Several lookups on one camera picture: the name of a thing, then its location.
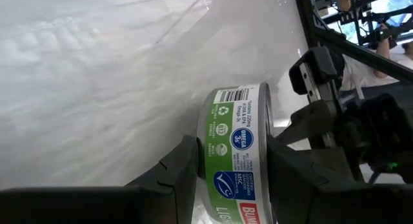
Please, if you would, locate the person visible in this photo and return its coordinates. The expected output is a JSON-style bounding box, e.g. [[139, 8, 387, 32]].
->
[[338, 22, 413, 102]]

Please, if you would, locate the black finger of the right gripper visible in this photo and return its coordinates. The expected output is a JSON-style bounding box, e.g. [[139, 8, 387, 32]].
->
[[276, 99, 337, 143]]

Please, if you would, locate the silver-lid green-label tuna can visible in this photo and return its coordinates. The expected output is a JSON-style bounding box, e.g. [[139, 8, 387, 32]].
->
[[192, 81, 275, 224]]

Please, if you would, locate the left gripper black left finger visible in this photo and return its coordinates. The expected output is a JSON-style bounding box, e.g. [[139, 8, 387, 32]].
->
[[127, 134, 207, 224]]

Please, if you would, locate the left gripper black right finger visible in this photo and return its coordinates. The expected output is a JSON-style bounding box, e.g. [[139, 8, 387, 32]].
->
[[265, 135, 366, 224]]

